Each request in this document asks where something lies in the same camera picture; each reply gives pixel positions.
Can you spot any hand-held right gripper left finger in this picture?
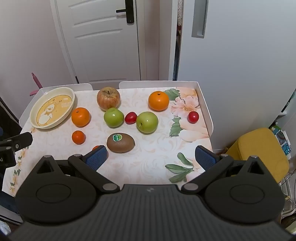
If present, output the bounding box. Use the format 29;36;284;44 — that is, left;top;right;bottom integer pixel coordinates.
30;146;120;193

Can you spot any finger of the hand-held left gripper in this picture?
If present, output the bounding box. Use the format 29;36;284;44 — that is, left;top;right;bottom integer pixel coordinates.
0;132;33;151

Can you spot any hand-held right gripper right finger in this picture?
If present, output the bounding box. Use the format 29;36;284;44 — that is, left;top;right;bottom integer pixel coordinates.
181;146;269;193

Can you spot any brown kiwi with green sticker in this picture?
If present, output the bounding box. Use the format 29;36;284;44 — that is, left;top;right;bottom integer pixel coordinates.
107;133;136;153

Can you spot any cream oval plate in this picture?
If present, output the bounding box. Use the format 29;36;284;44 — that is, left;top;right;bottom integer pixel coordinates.
30;87;75;129

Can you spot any green apple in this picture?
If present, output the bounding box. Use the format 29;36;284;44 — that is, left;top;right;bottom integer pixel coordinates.
136;111;159;134
104;108;125;128

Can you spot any red yellow apple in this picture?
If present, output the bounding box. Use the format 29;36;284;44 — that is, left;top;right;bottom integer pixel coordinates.
97;87;121;110

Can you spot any orange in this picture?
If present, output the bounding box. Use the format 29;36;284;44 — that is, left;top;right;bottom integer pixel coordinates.
148;91;170;112
71;107;90;127

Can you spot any dark furniture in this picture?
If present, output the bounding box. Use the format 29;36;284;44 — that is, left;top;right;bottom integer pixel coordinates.
0;96;20;130

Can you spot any white rimmed table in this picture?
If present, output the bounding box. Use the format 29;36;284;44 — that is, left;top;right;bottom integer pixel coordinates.
2;81;213;198

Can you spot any yellow chair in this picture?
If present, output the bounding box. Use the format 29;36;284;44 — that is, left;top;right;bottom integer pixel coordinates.
225;127;290;184

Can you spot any patterned box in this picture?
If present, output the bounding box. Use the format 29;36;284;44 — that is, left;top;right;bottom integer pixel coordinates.
274;126;292;156

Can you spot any white wardrobe door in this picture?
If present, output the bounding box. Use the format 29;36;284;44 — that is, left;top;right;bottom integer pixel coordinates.
176;0;296;152

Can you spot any white shelf unit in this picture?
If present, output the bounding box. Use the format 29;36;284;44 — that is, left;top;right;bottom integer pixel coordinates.
269;88;296;130

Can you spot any white panelled door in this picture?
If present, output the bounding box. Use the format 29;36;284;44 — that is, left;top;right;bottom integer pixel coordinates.
50;0;142;84

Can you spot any pink-handled broom and dustpan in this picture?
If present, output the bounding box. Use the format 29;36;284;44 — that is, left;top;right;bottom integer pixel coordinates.
31;72;43;90

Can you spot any grey recessed wardrobe handle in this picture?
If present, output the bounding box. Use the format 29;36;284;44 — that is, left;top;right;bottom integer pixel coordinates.
191;0;209;38

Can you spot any black door lock handle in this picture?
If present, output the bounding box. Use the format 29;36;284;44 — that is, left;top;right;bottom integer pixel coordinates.
116;0;135;24

